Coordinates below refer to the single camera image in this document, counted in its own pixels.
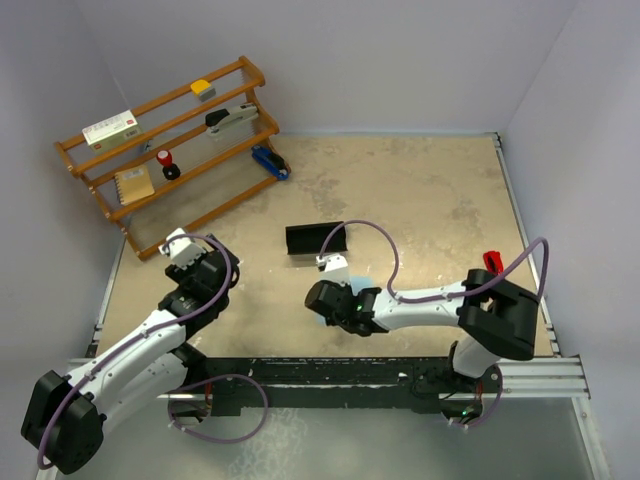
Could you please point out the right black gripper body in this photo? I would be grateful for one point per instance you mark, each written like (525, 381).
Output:
(341, 288)

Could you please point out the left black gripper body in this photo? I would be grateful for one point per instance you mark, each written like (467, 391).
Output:
(185, 275)

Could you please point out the light blue cleaning cloth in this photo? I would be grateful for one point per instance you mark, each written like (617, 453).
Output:
(362, 284)

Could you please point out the black glasses case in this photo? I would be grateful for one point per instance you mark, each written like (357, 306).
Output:
(308, 239)

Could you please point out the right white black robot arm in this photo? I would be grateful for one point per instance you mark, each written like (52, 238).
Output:
(498, 316)

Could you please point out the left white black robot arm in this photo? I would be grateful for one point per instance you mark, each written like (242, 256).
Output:
(69, 415)

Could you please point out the red sunglasses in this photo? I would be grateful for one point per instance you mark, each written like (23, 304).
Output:
(493, 262)

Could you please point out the red black stamp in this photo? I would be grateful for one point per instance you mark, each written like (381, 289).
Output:
(170, 170)

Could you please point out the brown spiral notebook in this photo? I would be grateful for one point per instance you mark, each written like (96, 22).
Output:
(133, 184)

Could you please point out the wooden three-tier shelf rack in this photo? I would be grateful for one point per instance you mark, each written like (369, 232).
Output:
(188, 157)

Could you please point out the blue black stapler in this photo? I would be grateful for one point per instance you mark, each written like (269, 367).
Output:
(273, 163)

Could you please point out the black silver stapler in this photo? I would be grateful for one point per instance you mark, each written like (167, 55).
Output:
(221, 120)

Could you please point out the white staples box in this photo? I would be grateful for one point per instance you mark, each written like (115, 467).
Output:
(112, 132)

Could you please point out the yellow grey eraser block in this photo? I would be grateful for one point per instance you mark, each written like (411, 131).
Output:
(203, 90)

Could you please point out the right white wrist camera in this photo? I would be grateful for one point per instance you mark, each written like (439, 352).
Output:
(334, 268)

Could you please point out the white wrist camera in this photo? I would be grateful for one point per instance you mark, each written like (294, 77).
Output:
(182, 251)
(334, 268)

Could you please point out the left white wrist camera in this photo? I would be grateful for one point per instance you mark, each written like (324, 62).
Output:
(182, 251)

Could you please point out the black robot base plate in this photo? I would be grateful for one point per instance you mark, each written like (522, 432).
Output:
(424, 385)

